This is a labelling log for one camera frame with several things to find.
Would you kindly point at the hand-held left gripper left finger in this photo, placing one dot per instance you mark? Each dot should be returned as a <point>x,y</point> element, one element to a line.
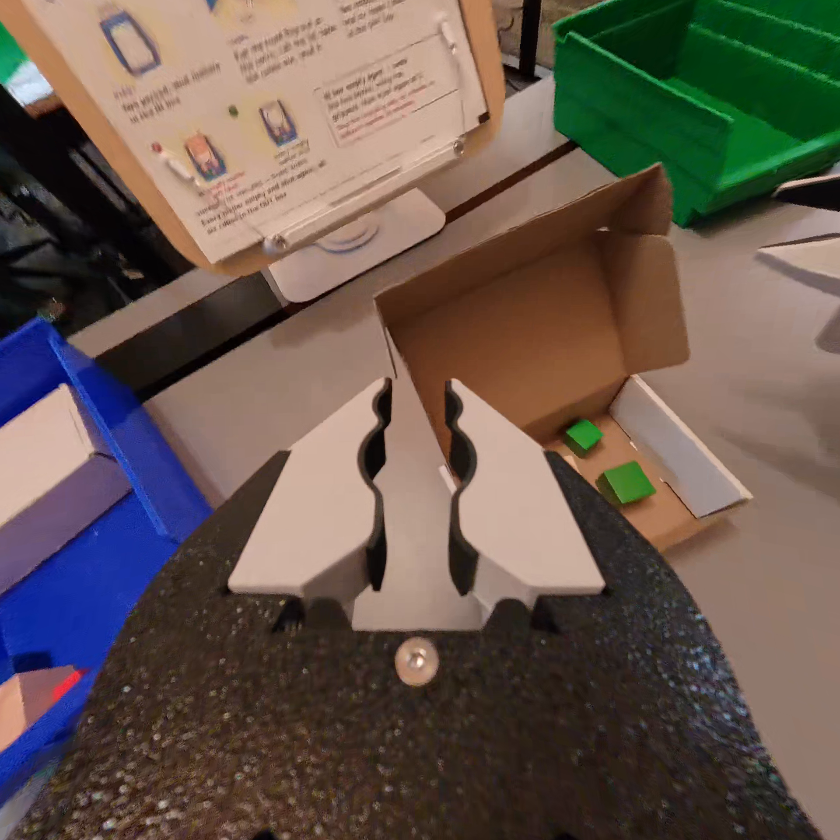
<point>308,512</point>

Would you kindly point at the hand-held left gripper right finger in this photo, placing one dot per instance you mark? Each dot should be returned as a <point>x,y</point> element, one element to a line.
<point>525,518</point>

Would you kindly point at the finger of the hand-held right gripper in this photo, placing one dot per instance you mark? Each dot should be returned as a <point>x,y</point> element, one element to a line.
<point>820,191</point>
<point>814,262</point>

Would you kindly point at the small green cube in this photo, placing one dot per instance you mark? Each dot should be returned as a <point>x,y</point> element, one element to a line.
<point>583,438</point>

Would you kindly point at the medium green cube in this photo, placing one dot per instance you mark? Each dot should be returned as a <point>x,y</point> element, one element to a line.
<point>627,484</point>

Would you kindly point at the white cardboard mailer box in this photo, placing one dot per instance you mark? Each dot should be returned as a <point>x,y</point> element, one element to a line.
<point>46,446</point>
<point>525,328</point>

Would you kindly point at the blue plastic bin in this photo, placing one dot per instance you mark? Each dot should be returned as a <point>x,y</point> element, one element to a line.
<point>98,623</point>

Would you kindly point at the green plastic bin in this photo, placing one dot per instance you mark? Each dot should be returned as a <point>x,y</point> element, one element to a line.
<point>623,98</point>

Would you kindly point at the metal page holder clip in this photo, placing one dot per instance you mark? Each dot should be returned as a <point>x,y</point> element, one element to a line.
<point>453,85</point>
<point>275,244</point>

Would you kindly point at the white stand base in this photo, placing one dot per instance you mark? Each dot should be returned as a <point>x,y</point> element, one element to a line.
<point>407,223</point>

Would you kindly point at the instruction sheet on wooden stand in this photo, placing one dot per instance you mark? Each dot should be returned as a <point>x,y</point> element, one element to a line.
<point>489,79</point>

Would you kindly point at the printed instruction sheet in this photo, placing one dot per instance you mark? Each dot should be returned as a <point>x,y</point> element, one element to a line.
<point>295,131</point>

